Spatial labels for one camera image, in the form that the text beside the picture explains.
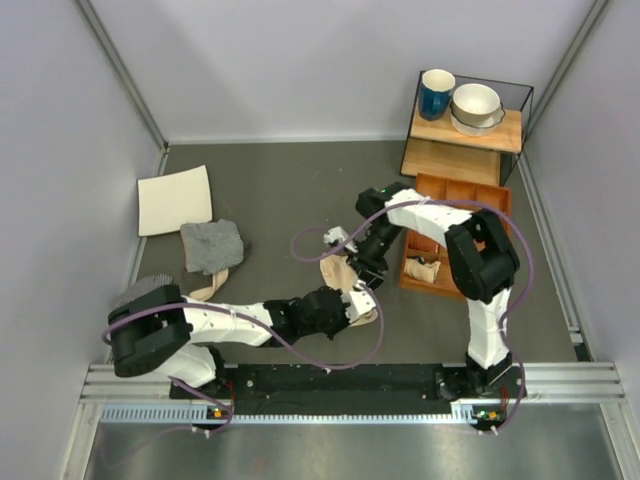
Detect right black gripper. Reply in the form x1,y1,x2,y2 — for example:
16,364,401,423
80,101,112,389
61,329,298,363
345,222,405,292

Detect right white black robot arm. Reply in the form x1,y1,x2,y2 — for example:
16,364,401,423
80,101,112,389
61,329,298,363
347,182,520,396

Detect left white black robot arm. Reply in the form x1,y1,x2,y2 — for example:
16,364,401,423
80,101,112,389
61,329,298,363
106,284,356,397

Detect cream rolled underwear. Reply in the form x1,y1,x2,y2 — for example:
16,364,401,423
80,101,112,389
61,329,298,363
403,257,441,284

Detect beige underwear in pile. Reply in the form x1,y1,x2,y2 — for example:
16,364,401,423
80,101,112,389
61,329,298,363
188,268,231,302

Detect grey striped underwear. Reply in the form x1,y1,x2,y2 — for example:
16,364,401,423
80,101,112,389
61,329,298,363
110,274,173,310
180,219,247,275

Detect orange wooden divided organizer box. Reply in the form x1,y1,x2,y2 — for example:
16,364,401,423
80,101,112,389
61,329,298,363
399,173,511,299

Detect lower white bowl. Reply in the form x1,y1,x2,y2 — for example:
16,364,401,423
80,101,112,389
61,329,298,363
451,109,506,137

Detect white bowl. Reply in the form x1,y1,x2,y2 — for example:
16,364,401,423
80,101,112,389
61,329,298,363
451,109,506,137
451,83,502,125

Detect blue mug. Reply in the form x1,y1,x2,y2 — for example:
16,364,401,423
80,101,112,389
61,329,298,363
418,69,456,121

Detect white board sheet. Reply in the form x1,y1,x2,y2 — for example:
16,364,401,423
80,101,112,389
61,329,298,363
137,165,213,237

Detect upper white bowl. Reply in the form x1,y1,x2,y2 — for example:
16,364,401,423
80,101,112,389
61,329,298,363
451,83,502,125

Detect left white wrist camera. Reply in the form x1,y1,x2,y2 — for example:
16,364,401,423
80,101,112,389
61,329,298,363
345,290,376,323

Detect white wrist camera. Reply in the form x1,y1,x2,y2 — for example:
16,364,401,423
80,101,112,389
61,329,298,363
323,226,358,253
345,290,376,323

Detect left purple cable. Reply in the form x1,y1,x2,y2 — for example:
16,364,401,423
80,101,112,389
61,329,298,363
102,284,385,436

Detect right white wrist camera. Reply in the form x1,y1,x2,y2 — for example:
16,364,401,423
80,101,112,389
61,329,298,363
323,226,358,253

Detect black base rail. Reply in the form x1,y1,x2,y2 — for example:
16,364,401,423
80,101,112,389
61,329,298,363
80,362,625,426

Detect black wire wooden shelf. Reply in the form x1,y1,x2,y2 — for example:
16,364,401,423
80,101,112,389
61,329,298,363
400,75,534,186

